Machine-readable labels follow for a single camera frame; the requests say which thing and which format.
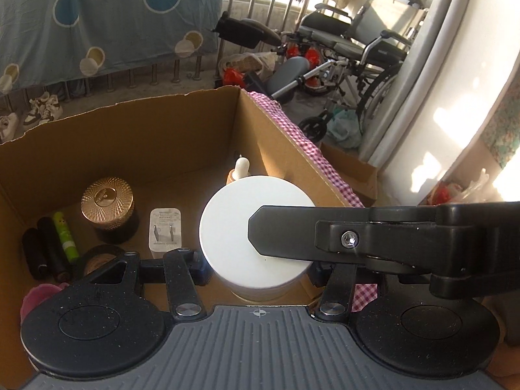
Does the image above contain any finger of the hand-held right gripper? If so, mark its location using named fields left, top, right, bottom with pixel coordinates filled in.
left=248, top=205, right=444, bottom=276

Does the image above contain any beige woven bag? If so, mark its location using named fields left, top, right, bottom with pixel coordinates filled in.
left=219, top=52, right=277, bottom=84

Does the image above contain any white round jar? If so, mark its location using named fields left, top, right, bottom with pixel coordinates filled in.
left=198, top=175, right=316, bottom=302

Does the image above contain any white charger plug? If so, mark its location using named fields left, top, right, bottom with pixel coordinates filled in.
left=147, top=207, right=183, bottom=260

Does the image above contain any cardboard box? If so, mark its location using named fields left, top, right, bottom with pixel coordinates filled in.
left=0, top=84, right=379, bottom=380

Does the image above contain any black round container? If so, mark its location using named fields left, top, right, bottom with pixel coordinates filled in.
left=82, top=245, right=127, bottom=278

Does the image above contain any green dropper bottle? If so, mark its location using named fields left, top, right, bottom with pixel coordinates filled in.
left=226, top=154, right=250, bottom=185

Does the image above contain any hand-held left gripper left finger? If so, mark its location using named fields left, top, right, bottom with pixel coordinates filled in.
left=83, top=248, right=211, bottom=321

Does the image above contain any jar with gold lid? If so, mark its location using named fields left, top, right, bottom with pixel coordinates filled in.
left=80, top=176, right=139, bottom=245

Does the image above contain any black padded seat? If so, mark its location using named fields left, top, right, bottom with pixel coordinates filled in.
left=211, top=12, right=283, bottom=49

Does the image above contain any blue dotted bedsheet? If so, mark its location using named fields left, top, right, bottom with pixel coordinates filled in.
left=0, top=0, right=229, bottom=95

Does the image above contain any green lip balm tube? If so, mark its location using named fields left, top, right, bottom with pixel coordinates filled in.
left=53, top=211, right=81, bottom=265

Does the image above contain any grey cushioned pad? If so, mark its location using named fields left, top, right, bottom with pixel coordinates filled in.
left=266, top=57, right=310, bottom=100

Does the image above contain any pink soft object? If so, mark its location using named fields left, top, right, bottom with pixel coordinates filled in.
left=19, top=284, right=68, bottom=332

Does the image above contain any wheelchair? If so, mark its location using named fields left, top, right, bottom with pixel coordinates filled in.
left=280, top=0, right=432, bottom=144

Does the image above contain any floral curtain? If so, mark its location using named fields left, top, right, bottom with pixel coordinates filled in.
left=483, top=75, right=520, bottom=171

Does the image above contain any white and brown sneaker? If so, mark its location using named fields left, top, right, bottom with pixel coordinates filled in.
left=22, top=101, right=51, bottom=127
left=41, top=93, right=64, bottom=120

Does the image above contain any light green plastic bag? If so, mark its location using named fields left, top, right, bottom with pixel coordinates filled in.
left=327, top=108, right=362, bottom=149

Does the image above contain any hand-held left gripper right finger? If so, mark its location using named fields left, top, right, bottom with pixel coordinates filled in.
left=311, top=262, right=359, bottom=321

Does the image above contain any clear plastic bag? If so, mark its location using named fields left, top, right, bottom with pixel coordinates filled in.
left=431, top=168, right=494, bottom=204

